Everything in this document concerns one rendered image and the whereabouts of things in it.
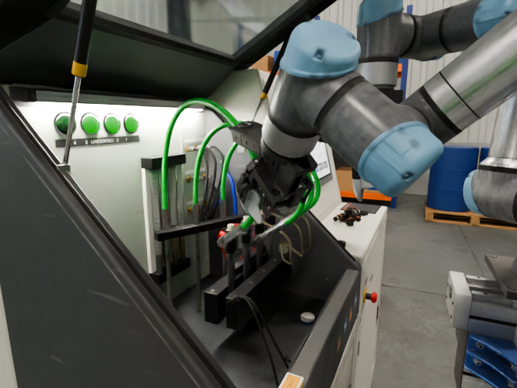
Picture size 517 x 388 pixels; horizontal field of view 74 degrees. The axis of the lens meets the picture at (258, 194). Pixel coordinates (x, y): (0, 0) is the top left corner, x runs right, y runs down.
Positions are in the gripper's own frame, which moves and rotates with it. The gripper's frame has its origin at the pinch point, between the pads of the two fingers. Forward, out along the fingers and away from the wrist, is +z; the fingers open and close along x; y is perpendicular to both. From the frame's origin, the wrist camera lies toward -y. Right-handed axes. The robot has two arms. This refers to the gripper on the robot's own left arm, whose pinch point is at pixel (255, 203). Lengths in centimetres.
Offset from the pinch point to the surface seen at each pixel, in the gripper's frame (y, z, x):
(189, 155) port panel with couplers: -40, 34, 5
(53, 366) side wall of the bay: 5.7, 23.2, -41.6
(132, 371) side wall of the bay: 15.2, 9.1, -28.6
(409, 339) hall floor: 54, 162, 120
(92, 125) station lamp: -35.9, 8.1, -20.5
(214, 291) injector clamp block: 4.1, 30.0, -7.5
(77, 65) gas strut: -22.1, -18.1, -21.2
